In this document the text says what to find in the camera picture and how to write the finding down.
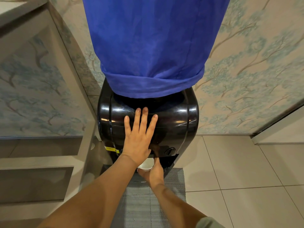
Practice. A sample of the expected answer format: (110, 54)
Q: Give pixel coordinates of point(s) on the person's left hand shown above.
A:
(137, 142)

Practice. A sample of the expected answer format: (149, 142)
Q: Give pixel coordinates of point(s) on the person's right hand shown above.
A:
(155, 175)

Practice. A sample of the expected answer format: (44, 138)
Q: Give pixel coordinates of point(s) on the white paper drinking cup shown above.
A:
(146, 164)

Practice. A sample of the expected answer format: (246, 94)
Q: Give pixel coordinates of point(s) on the black water dispenser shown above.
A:
(178, 121)

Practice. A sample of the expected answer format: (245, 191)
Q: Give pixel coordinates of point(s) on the person's left forearm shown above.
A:
(99, 199)

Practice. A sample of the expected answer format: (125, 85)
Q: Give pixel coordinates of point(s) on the person's right forearm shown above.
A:
(173, 206)

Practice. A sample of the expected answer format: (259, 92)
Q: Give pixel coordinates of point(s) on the grey woven floor mat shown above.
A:
(140, 206)

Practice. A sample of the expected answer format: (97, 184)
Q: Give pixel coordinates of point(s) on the light green right sleeve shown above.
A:
(210, 223)

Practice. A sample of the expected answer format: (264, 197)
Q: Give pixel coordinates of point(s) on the blue bottle cover cloth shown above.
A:
(152, 45)

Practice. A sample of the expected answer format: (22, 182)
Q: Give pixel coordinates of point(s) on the white door panel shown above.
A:
(282, 130)

